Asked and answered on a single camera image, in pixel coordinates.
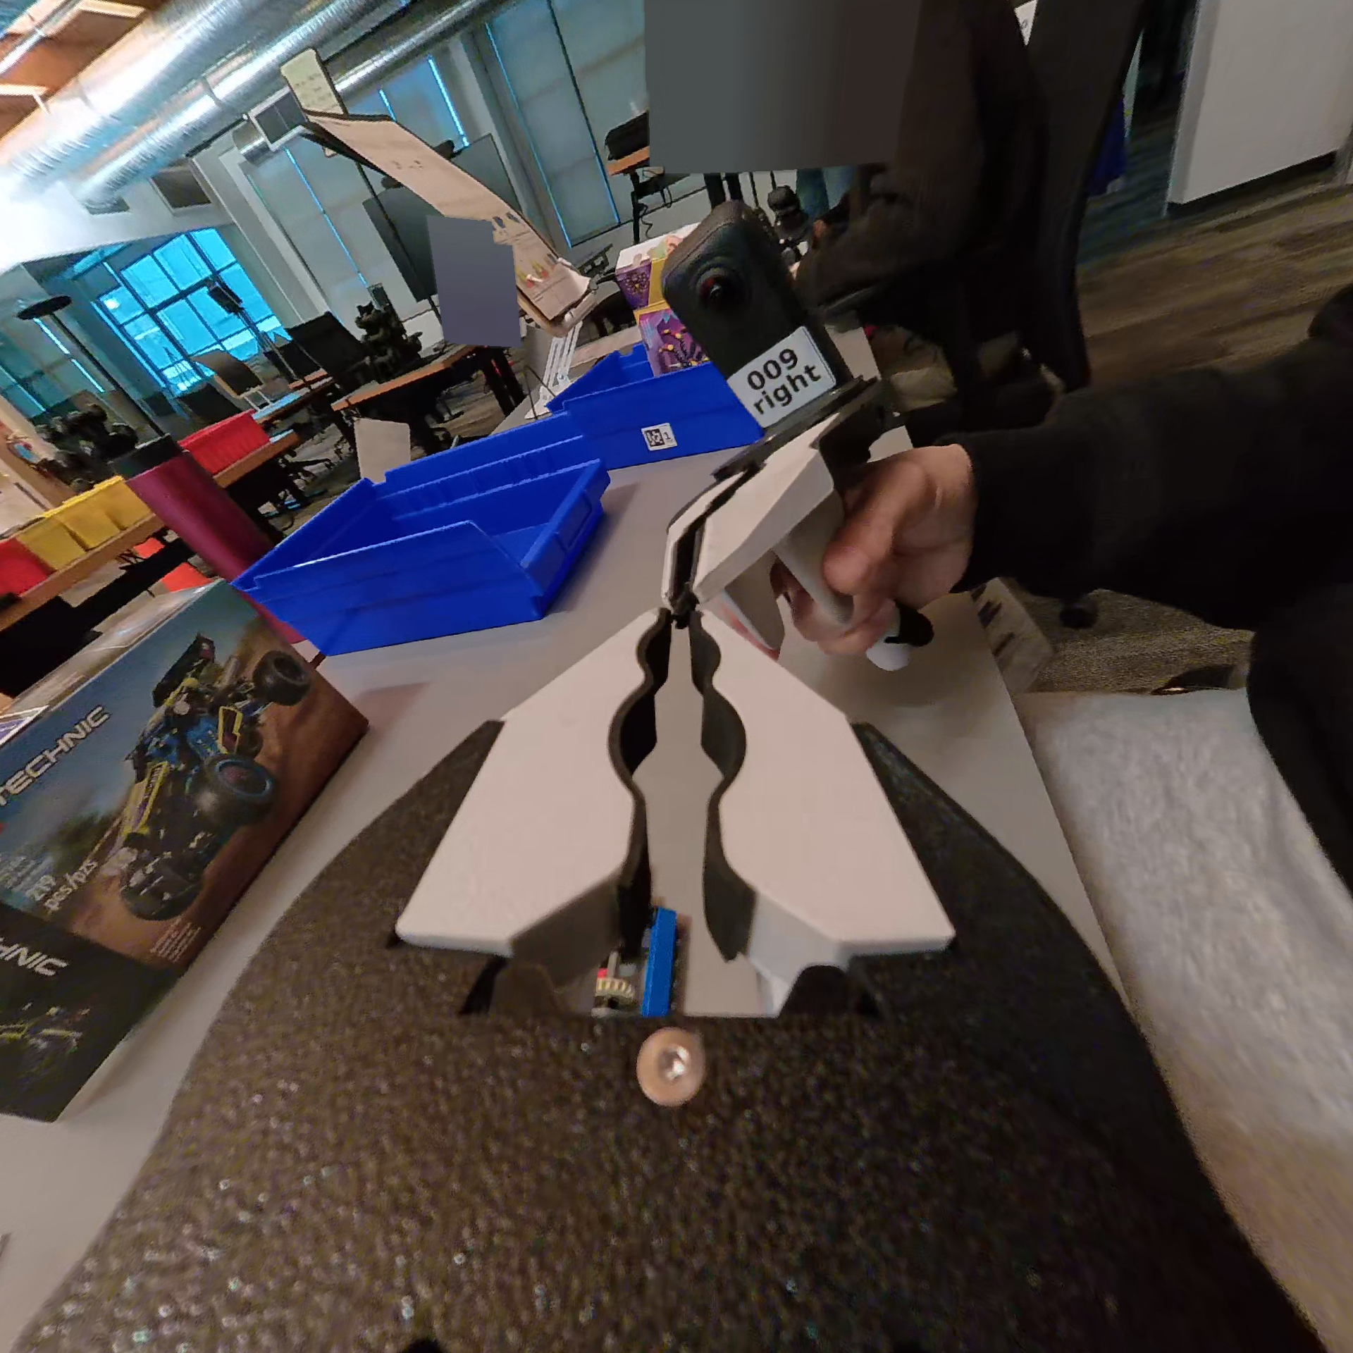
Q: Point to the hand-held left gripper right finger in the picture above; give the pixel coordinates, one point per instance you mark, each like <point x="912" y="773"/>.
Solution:
<point x="836" y="843"/>

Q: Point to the toy car set box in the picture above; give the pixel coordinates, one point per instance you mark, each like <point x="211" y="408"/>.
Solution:
<point x="159" y="793"/>

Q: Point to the printed paper sheet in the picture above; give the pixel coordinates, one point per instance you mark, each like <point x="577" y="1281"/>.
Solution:
<point x="1013" y="635"/>

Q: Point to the red plastic bin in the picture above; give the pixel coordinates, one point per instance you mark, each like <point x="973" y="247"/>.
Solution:
<point x="18" y="566"/>
<point x="221" y="436"/>

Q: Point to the white poster stand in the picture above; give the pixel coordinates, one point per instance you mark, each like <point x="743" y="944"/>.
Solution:
<point x="556" y="369"/>

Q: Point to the silver ventilation duct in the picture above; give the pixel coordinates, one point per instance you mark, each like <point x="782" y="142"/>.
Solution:
<point x="211" y="81"/>

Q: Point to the white card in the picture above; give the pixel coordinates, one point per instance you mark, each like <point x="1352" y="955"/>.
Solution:
<point x="378" y="448"/>

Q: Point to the instruction poster on cardboard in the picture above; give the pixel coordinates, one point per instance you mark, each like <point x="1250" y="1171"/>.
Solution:
<point x="424" y="167"/>

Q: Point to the person's right forearm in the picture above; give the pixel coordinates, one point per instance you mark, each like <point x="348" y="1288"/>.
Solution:
<point x="1141" y="478"/>

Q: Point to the person's right hand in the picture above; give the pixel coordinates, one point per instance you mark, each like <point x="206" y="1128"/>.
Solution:
<point x="910" y="529"/>

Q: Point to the wooden office desk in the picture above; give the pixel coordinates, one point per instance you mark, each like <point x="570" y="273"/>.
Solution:
<point x="424" y="374"/>

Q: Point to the purple printed box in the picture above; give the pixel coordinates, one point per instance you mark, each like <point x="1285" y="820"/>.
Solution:
<point x="658" y="332"/>

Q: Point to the yellow plastic bin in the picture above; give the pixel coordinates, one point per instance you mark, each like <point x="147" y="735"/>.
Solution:
<point x="85" y="524"/>

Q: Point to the blue plastic bin with tag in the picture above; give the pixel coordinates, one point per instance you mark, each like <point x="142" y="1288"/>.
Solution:
<point x="677" y="408"/>

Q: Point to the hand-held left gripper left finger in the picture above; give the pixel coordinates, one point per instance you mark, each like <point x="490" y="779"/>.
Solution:
<point x="533" y="837"/>

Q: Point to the person's body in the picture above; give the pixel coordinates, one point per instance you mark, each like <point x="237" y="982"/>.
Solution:
<point x="1314" y="740"/>

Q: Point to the small lego assembly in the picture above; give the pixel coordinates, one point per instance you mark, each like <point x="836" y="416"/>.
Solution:
<point x="658" y="951"/>

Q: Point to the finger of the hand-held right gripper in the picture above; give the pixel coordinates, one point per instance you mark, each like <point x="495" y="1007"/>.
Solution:
<point x="672" y="562"/>
<point x="763" y="519"/>

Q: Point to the dark red tumbler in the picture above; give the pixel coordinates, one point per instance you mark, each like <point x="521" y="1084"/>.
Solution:
<point x="198" y="519"/>

